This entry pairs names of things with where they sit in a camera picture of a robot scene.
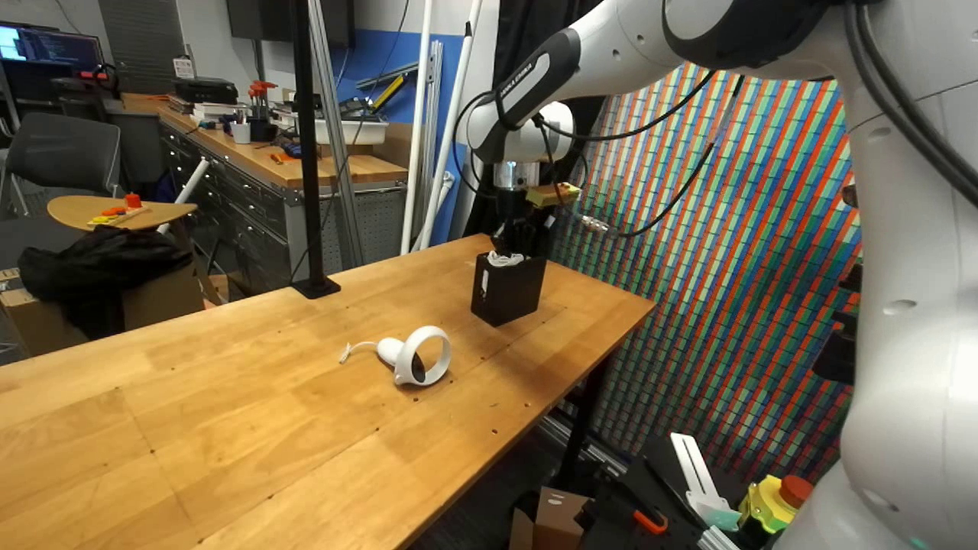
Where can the yellow-green wrist camera box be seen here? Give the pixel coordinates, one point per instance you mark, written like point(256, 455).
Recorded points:
point(555, 192)

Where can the computer monitor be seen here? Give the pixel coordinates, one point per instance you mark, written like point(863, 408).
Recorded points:
point(48, 48)

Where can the black curtain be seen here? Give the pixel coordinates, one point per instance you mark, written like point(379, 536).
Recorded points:
point(522, 30)

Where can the black bag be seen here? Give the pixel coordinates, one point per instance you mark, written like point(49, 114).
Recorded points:
point(97, 275)

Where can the red item in dark pot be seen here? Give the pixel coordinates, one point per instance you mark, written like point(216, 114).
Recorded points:
point(262, 109)

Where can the black camera stand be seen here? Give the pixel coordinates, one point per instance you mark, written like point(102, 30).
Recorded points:
point(835, 351)

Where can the white metal bracket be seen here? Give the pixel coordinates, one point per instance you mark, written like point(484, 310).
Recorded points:
point(698, 474)

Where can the yellow red emergency stop button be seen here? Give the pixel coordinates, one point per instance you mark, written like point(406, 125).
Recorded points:
point(774, 505)

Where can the small orange object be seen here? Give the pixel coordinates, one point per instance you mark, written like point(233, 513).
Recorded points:
point(126, 202)

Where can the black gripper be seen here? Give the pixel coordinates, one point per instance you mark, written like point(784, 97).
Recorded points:
point(524, 218)

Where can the white VR controller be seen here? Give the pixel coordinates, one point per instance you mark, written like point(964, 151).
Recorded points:
point(406, 358)

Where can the black table leg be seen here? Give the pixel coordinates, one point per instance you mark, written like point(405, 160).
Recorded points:
point(581, 438)

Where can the white pipe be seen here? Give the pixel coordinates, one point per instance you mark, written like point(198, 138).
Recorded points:
point(447, 132)
point(418, 132)

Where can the black perforated box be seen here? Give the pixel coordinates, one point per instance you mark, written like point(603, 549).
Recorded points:
point(507, 294)

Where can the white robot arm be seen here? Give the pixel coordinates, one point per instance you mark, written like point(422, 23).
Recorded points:
point(919, 307)

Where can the white tray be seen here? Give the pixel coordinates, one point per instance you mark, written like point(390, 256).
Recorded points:
point(354, 128)

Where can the dark grey office chair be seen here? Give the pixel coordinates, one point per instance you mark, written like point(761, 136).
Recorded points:
point(61, 152)

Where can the grey metal pole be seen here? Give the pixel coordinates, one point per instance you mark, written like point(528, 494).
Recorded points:
point(336, 140)

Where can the black vertical pole stand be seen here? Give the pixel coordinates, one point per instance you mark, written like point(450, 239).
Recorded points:
point(310, 152)

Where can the wooden-top workbench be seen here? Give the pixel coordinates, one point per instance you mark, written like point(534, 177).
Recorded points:
point(256, 192)

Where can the round wooden stool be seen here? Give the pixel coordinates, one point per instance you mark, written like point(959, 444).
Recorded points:
point(110, 214)

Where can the multicolour patterned backdrop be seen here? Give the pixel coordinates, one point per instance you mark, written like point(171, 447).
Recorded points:
point(753, 307)

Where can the large brown cardboard box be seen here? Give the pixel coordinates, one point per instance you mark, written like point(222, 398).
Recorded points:
point(155, 294)

